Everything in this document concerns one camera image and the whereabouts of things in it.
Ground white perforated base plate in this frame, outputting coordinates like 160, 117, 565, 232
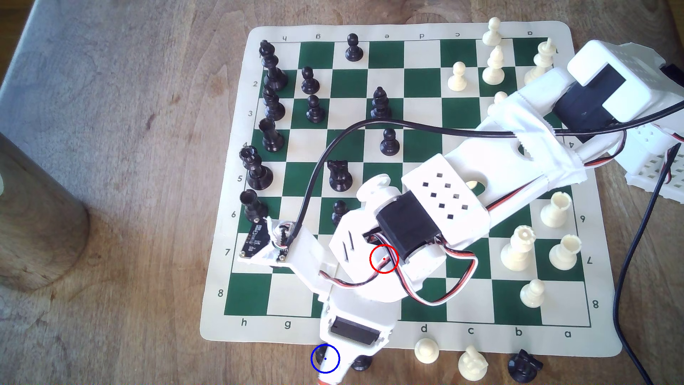
624, 120, 684, 204

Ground black queen chess piece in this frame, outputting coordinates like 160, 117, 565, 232
239, 146, 274, 191

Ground black rook chess piece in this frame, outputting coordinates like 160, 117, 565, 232
240, 189, 269, 224
258, 118, 285, 153

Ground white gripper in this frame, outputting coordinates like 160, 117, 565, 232
318, 291, 400, 385

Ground white bishop chess piece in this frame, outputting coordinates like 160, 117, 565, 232
482, 45, 506, 86

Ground black knight chess piece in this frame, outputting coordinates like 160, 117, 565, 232
507, 349, 544, 384
326, 159, 353, 193

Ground white knight chess piece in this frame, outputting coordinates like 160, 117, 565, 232
458, 345, 488, 382

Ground black bishop chess piece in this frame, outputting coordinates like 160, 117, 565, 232
262, 87, 286, 122
370, 87, 393, 122

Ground green and cream chess mat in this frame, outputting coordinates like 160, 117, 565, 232
199, 20, 624, 358

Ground white king chess piece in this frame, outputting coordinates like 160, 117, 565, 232
525, 37, 557, 85

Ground black camera cable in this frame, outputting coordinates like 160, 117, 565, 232
286, 101, 684, 385

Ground wrist camera on white mount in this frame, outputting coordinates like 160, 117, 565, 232
238, 216, 338, 298

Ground white tape wrap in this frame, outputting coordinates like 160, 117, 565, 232
489, 90, 586, 189

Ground white queen chess piece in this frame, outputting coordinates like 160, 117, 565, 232
501, 225, 537, 272

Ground white rook chess piece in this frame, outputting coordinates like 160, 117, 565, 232
540, 191, 572, 229
549, 234, 582, 271

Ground brown cylinder post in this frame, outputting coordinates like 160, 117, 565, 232
0, 133, 91, 293

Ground red white black servo wires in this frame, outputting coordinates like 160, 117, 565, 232
320, 232, 482, 307

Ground black king chess piece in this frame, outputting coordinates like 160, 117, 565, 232
259, 40, 289, 92

